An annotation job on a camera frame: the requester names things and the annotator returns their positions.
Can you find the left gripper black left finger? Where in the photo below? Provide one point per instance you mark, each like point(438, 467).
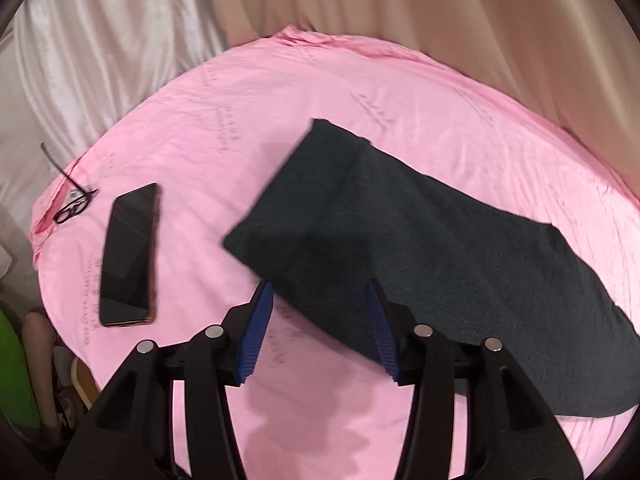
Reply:
point(164, 414)

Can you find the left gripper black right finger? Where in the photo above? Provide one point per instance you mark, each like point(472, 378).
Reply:
point(511, 434)

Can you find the dark grey pants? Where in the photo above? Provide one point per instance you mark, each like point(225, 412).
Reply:
point(340, 213)

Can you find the black smartphone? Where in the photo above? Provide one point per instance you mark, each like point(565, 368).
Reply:
point(126, 294)

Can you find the pink bed sheet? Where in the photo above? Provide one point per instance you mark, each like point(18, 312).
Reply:
point(213, 140)

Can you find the black eyeglasses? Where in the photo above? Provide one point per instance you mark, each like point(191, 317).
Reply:
point(78, 199)

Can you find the silver satin curtain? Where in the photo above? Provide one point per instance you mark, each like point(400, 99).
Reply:
point(70, 69)

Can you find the beige curtain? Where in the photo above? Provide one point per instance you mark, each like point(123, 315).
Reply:
point(575, 62)

